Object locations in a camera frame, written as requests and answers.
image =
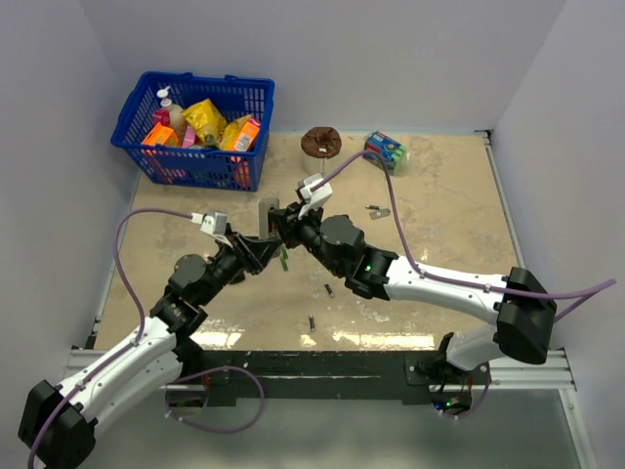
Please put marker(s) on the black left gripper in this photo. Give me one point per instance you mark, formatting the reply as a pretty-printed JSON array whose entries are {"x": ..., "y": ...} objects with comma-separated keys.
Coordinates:
[{"x": 261, "y": 251}]

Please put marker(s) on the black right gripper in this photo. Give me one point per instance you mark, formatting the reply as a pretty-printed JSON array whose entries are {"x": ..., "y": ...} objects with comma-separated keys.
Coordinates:
[{"x": 290, "y": 225}]

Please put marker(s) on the beige white remote control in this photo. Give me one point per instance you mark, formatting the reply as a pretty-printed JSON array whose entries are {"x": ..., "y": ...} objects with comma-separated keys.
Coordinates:
[{"x": 265, "y": 226}]

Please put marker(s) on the beige battery cover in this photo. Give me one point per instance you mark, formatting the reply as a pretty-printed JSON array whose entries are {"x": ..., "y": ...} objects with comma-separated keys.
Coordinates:
[{"x": 380, "y": 213}]

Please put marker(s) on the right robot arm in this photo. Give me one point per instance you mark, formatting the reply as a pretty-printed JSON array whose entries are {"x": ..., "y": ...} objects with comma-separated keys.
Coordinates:
[{"x": 517, "y": 317}]

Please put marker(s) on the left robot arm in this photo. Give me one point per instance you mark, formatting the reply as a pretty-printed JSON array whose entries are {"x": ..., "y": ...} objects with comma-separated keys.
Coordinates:
[{"x": 61, "y": 423}]

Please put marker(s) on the black battery pair right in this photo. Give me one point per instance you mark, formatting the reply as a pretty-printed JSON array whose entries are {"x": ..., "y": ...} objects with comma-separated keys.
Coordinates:
[{"x": 329, "y": 290}]

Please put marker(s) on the blue plastic basket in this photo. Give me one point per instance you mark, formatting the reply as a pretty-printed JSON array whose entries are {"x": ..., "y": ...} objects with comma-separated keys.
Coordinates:
[{"x": 198, "y": 166}]

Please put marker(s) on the white roll with brown top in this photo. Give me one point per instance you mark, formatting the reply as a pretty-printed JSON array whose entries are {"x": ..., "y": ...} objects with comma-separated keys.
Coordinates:
[{"x": 321, "y": 147}]

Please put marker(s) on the orange carton right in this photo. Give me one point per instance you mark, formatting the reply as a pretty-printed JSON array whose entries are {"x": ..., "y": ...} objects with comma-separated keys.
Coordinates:
[{"x": 241, "y": 134}]

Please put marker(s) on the orange carton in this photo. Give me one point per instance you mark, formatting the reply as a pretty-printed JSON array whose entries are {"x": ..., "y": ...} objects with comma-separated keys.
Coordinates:
[
  {"x": 161, "y": 135},
  {"x": 241, "y": 134}
]

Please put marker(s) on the pink carton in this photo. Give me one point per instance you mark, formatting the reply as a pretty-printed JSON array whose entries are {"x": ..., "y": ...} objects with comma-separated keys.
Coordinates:
[{"x": 189, "y": 138}]

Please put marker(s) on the yellow snack bag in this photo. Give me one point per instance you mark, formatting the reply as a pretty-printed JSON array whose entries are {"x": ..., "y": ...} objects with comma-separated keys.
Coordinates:
[{"x": 207, "y": 122}]

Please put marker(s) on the green sponge pack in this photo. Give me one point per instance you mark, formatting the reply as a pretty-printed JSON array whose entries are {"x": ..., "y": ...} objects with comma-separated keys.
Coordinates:
[{"x": 394, "y": 154}]

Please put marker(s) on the soap pump bottle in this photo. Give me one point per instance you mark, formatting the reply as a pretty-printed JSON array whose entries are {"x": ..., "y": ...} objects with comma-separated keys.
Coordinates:
[{"x": 175, "y": 113}]

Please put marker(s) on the orange carton left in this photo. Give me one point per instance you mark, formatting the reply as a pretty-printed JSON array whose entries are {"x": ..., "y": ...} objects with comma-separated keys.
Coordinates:
[{"x": 161, "y": 135}]

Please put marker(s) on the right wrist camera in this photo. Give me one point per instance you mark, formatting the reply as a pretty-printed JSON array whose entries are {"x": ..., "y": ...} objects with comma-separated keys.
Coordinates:
[{"x": 313, "y": 193}]

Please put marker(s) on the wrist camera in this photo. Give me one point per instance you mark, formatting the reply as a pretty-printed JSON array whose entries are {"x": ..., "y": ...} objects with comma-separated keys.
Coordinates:
[
  {"x": 313, "y": 193},
  {"x": 213, "y": 223}
]

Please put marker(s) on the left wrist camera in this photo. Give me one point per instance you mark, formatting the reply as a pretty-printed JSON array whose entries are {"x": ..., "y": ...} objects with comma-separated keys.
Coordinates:
[{"x": 213, "y": 223}]

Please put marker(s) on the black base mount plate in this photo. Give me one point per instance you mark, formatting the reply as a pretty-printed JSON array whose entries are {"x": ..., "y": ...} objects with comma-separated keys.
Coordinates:
[{"x": 404, "y": 376}]

